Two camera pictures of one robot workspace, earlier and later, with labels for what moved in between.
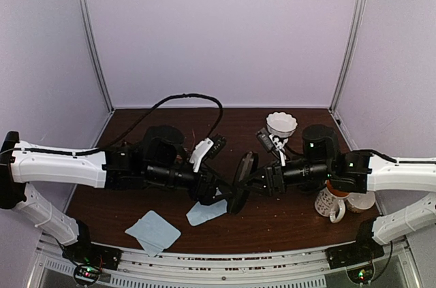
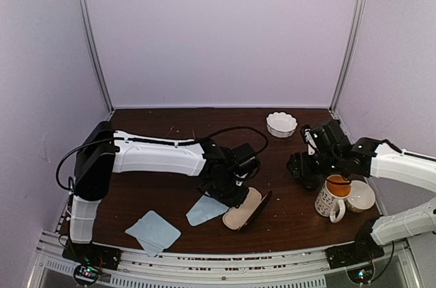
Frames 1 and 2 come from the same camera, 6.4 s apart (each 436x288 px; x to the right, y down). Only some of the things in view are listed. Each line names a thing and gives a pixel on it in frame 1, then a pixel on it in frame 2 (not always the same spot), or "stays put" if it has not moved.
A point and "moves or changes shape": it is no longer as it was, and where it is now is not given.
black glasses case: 244,177 moves or changes shape
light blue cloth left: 154,233 stays put
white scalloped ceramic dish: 281,124 stays put
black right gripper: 273,178 -> 300,162
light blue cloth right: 199,214 stays put
